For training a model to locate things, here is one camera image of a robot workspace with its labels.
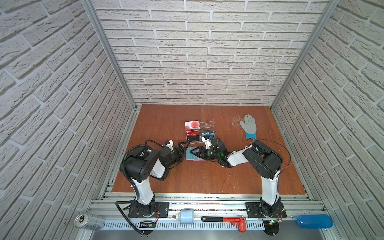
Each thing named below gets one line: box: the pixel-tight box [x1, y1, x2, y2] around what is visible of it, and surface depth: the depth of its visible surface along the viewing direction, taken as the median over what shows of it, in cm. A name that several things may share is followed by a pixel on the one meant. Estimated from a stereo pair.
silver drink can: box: [74, 213, 106, 231], surface depth 61 cm
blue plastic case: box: [297, 214, 333, 229], surface depth 71 cm
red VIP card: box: [186, 131, 200, 136], surface depth 99 cm
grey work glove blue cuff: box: [239, 114, 257, 140], surface depth 109 cm
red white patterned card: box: [184, 120, 200, 130], surface depth 99 cm
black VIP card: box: [187, 135, 200, 142], surface depth 99 cm
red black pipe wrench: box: [201, 216, 247, 233], surface depth 72 cm
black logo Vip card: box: [201, 129, 214, 135], surface depth 100 cm
